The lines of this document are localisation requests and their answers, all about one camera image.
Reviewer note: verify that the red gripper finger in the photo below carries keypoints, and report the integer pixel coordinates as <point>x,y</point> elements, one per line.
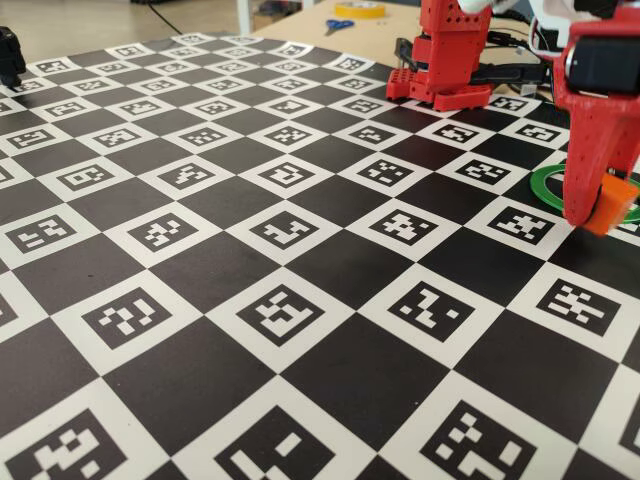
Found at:
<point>587,150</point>
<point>631,135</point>

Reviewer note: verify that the orange cube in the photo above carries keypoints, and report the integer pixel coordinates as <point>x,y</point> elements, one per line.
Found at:
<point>615,205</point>

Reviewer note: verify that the red robot arm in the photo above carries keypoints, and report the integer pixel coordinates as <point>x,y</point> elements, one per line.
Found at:
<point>455,50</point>

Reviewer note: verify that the black flat adapter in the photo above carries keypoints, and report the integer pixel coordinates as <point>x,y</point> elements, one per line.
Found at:
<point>505,74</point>

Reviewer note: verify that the yellow tape roll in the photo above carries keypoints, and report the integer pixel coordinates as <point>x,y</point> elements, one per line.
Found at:
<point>360,10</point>

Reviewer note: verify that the white table leg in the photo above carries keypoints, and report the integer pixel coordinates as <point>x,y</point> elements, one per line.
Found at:
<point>244,15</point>

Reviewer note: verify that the black white marker checkerboard mat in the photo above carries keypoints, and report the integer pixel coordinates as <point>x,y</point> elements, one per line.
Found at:
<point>200,350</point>

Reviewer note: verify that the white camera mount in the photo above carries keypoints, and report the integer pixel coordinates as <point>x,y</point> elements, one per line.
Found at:
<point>555,10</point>

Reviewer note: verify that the black camera stand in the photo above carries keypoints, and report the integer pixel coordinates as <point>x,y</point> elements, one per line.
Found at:
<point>10,60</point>

